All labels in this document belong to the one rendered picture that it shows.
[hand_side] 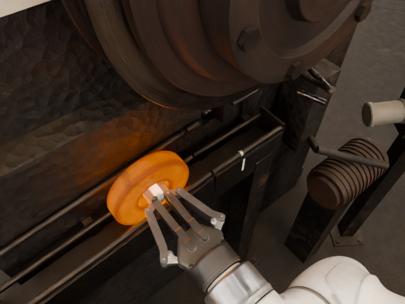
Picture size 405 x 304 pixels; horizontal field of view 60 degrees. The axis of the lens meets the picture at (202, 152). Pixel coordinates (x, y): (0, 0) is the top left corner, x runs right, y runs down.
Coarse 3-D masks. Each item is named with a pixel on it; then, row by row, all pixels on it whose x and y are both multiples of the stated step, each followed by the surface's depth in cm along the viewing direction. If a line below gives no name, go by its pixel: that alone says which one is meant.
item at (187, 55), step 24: (144, 0) 32; (168, 0) 32; (192, 0) 33; (144, 24) 34; (168, 24) 34; (192, 24) 35; (144, 48) 36; (168, 48) 38; (192, 48) 37; (168, 72) 40; (192, 72) 43; (216, 72) 42; (240, 72) 46; (216, 96) 49
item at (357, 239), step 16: (400, 144) 94; (400, 160) 97; (384, 176) 103; (400, 176) 103; (368, 192) 113; (384, 192) 110; (352, 208) 125; (368, 208) 118; (336, 224) 139; (352, 224) 127; (336, 240) 134; (352, 240) 135
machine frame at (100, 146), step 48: (0, 48) 43; (48, 48) 47; (336, 48) 90; (0, 96) 47; (48, 96) 52; (96, 96) 58; (0, 144) 52; (48, 144) 52; (96, 144) 57; (144, 144) 65; (192, 144) 76; (0, 192) 51; (48, 192) 57; (0, 240) 57; (48, 240) 65; (144, 288) 113
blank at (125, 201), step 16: (144, 160) 57; (160, 160) 58; (176, 160) 60; (128, 176) 56; (144, 176) 56; (160, 176) 59; (176, 176) 63; (112, 192) 57; (128, 192) 56; (112, 208) 58; (128, 208) 59; (144, 208) 63; (128, 224) 63
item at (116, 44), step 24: (96, 0) 31; (120, 0) 32; (96, 24) 32; (120, 24) 34; (120, 48) 36; (120, 72) 38; (144, 72) 40; (144, 96) 42; (168, 96) 45; (192, 96) 48; (240, 96) 57
